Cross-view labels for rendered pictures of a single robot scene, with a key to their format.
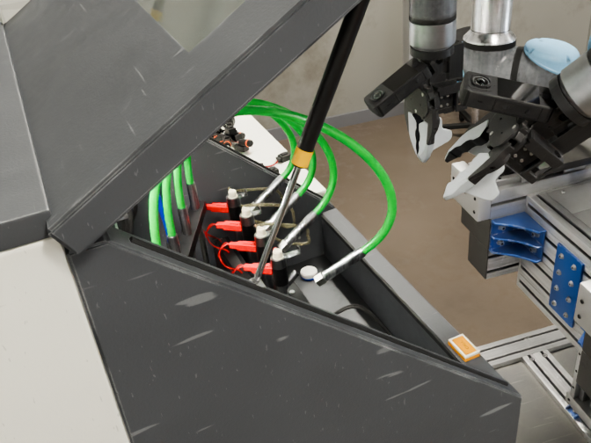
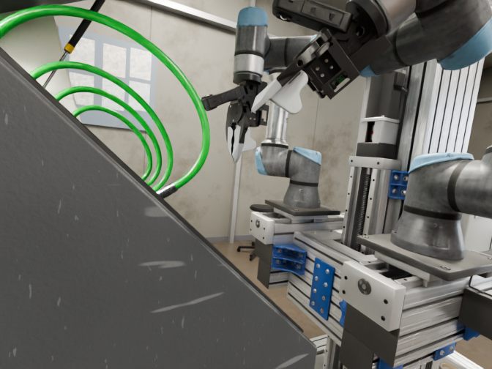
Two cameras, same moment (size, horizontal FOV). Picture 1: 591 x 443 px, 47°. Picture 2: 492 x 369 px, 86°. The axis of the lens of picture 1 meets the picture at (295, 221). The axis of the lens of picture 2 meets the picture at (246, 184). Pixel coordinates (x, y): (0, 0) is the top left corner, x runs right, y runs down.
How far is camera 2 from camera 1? 70 cm
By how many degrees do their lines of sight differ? 29
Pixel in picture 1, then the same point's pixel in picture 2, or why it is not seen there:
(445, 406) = (238, 343)
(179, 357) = not seen: outside the picture
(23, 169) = not seen: outside the picture
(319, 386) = (17, 243)
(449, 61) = (258, 90)
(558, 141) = (353, 58)
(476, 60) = (268, 151)
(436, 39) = (251, 64)
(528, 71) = (295, 158)
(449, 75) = not seen: hidden behind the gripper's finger
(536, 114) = (337, 20)
